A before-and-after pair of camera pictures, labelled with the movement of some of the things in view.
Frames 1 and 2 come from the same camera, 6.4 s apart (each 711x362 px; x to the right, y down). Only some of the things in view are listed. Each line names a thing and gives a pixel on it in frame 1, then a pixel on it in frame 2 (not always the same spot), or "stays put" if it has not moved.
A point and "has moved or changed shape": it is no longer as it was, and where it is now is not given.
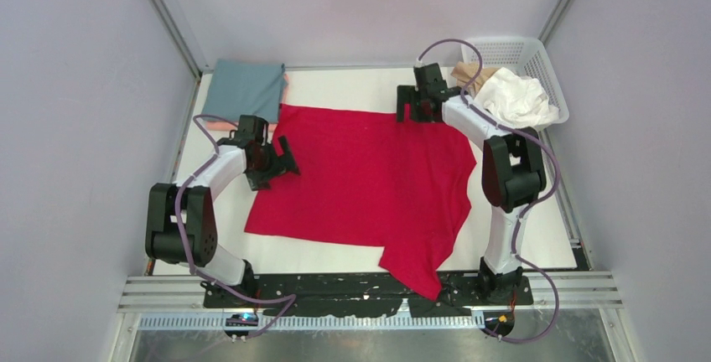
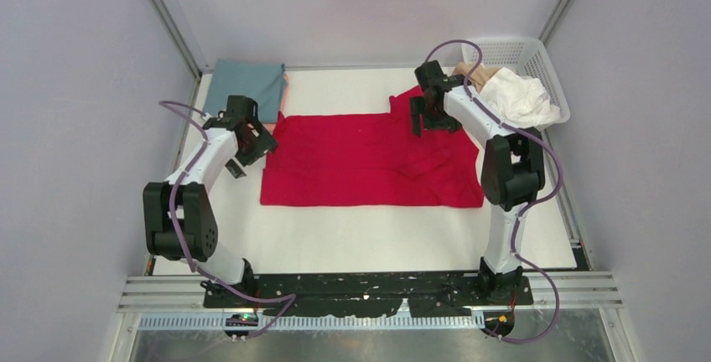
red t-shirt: (371, 178) has moved or changed shape
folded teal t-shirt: (245, 89) stays put
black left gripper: (281, 165) -> (263, 144)
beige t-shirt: (465, 71) stays put
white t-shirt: (516, 101) stays put
